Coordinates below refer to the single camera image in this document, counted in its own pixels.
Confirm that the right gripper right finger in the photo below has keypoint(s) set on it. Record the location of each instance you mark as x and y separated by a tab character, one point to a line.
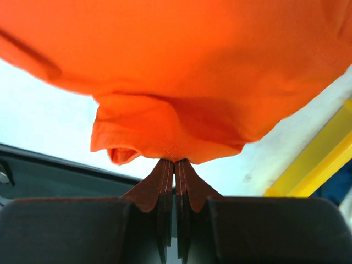
191	194

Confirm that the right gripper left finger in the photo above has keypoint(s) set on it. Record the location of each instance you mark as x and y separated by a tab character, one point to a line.
154	195

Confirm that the orange t shirt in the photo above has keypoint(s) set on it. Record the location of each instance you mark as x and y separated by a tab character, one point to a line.
181	79

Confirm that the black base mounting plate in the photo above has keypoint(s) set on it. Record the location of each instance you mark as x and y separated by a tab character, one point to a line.
26	174

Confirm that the navy blue t shirt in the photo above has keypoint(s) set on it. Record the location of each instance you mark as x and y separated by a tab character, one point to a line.
336	187

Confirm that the yellow plastic tray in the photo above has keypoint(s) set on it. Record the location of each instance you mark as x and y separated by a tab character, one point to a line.
328	152

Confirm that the white t shirt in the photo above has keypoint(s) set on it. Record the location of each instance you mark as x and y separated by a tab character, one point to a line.
345	209

